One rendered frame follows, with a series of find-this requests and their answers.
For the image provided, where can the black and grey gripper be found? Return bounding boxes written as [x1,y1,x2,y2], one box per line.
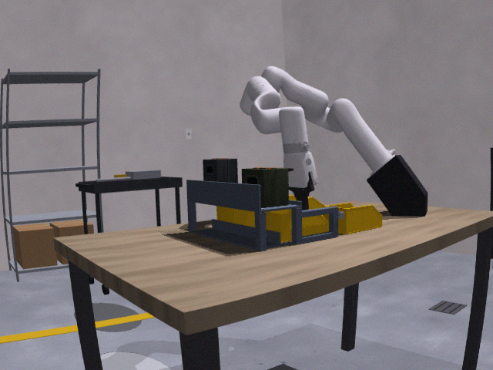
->
[283,151,317,210]

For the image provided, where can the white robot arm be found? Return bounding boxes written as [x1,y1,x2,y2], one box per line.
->
[240,66,396,176]

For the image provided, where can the olive green tool case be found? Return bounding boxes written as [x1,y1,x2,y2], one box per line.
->
[242,167,289,207]

